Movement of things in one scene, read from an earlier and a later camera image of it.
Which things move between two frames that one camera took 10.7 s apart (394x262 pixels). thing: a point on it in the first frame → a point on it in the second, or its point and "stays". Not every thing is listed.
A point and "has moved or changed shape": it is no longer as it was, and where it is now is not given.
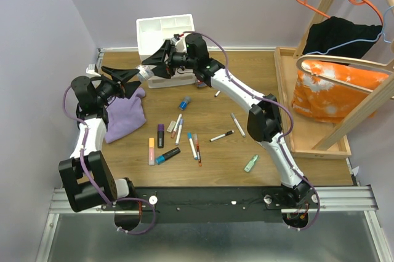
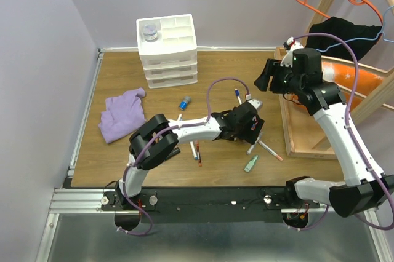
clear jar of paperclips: (145, 72) → (150, 32)
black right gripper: (157, 58) → (273, 67)
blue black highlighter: (165, 156) stays
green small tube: (250, 164) stays
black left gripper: (121, 75) → (250, 136)
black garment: (332, 31) stays
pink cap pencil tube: (201, 84) has moved or changed shape
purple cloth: (124, 115) stays
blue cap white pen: (191, 145) stays
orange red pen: (197, 149) stays
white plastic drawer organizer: (151, 32) stays
